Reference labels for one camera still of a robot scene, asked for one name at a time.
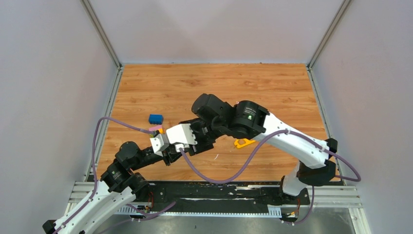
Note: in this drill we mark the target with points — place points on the yellow triangular toy frame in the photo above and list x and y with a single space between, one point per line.
241 143

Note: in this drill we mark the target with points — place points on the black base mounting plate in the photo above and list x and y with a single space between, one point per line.
202 197

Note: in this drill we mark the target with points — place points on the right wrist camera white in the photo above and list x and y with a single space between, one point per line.
181 136

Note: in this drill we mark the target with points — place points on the pink green orange brick stack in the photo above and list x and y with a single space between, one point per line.
154 129

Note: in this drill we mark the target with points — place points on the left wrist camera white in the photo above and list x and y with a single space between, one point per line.
159 143

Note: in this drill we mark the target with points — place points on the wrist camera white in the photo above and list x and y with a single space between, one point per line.
181 136
159 143

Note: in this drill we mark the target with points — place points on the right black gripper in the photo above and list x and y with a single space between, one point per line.
201 145

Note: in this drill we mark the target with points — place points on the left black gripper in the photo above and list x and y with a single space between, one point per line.
170 153

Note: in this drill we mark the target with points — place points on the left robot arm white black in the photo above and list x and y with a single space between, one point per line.
119 185

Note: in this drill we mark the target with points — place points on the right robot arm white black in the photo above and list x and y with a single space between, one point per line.
249 120

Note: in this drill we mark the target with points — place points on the blue toy brick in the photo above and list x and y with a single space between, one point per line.
155 119

